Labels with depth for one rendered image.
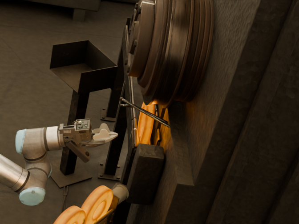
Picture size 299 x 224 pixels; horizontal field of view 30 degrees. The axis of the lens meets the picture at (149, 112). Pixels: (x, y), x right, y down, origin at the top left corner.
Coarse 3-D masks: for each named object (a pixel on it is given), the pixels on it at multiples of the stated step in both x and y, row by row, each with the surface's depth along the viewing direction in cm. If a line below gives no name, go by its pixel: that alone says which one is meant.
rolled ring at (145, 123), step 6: (144, 108) 223; (150, 108) 214; (144, 114) 226; (138, 120) 229; (144, 120) 214; (150, 120) 212; (138, 126) 227; (144, 126) 212; (150, 126) 212; (138, 132) 225; (144, 132) 212; (150, 132) 212; (138, 138) 221; (144, 138) 214
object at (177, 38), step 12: (180, 0) 182; (180, 12) 180; (168, 24) 181; (180, 24) 179; (168, 36) 177; (180, 36) 179; (168, 48) 178; (180, 48) 179; (168, 60) 180; (180, 60) 180; (168, 72) 182; (156, 84) 185; (168, 84) 185; (144, 96) 208; (156, 96) 191; (168, 96) 190
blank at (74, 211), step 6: (66, 210) 165; (72, 210) 166; (78, 210) 167; (60, 216) 163; (66, 216) 163; (72, 216) 164; (78, 216) 168; (84, 216) 172; (54, 222) 163; (60, 222) 162; (66, 222) 162; (72, 222) 166; (78, 222) 170; (84, 222) 175
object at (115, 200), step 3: (114, 195) 187; (114, 198) 187; (117, 198) 186; (114, 201) 187; (117, 201) 187; (111, 204) 189; (114, 204) 188; (117, 204) 188; (111, 207) 189; (114, 207) 188; (108, 210) 190; (114, 213) 189; (111, 219) 191; (111, 222) 191
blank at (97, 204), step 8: (96, 192) 177; (104, 192) 178; (112, 192) 184; (88, 200) 175; (96, 200) 175; (104, 200) 181; (88, 208) 174; (96, 208) 178; (104, 208) 185; (88, 216) 175; (96, 216) 183
